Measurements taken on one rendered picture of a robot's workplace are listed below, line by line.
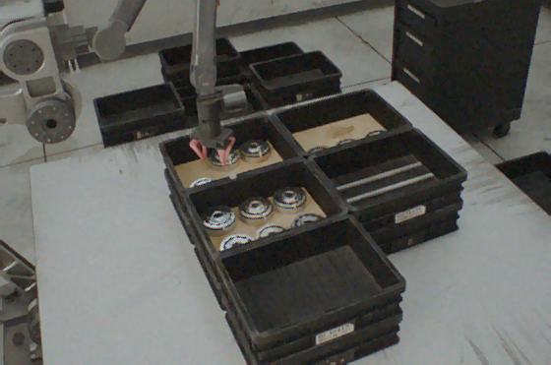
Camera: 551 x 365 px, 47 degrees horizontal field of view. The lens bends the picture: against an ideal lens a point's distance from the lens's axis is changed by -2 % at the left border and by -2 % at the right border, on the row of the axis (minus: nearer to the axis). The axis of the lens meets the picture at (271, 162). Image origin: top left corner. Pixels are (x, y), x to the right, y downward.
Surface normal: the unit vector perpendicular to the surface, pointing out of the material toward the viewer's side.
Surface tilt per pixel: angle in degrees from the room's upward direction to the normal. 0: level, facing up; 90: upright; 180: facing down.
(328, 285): 0
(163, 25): 90
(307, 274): 0
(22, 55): 90
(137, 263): 0
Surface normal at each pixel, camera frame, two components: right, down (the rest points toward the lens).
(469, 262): -0.06, -0.81
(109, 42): 0.29, 0.20
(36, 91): 0.33, 0.53
